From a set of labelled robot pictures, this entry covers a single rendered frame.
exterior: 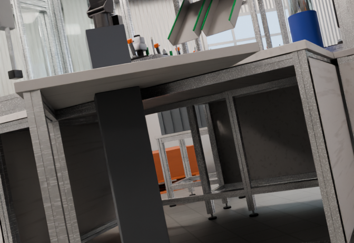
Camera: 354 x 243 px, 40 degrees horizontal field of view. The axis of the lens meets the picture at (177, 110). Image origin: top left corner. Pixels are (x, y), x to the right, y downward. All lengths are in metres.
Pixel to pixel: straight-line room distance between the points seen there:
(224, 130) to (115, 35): 1.99
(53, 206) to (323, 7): 6.21
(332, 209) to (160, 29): 4.95
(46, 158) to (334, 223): 0.96
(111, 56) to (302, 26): 1.25
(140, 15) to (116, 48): 4.66
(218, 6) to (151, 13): 4.37
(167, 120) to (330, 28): 3.65
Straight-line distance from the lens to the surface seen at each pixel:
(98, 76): 1.34
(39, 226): 2.58
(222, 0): 2.10
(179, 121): 4.11
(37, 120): 1.36
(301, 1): 2.70
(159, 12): 6.44
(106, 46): 1.74
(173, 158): 5.21
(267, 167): 3.54
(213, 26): 1.97
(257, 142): 3.53
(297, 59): 1.67
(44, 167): 1.36
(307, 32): 2.67
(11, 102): 2.36
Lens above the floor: 0.66
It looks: 2 degrees up
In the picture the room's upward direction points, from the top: 11 degrees counter-clockwise
